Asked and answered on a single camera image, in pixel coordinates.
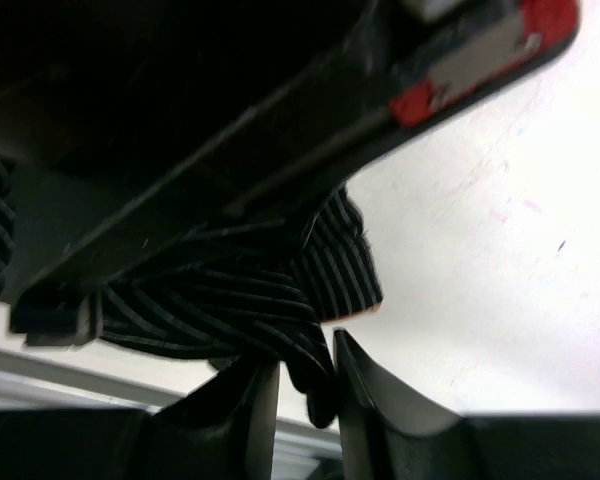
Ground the black striped underwear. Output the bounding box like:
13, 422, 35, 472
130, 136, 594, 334
0, 152, 384, 430

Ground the aluminium front rail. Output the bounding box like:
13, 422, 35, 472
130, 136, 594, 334
0, 350, 342, 460

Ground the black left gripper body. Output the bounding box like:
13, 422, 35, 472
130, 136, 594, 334
0, 1, 580, 346

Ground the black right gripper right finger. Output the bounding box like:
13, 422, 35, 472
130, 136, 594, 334
334, 329, 600, 479

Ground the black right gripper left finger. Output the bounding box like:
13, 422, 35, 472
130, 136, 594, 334
0, 359, 279, 480

